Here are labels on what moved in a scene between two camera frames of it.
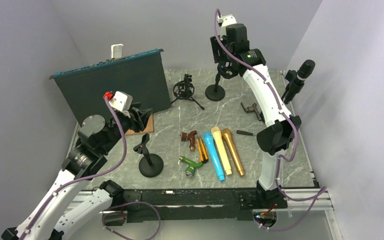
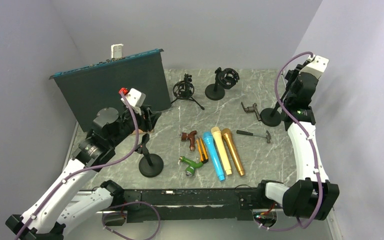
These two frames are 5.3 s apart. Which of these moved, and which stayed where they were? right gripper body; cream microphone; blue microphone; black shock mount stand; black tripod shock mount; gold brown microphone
Moved: black shock mount stand; right gripper body
Stayed: blue microphone; gold brown microphone; black tripod shock mount; cream microphone
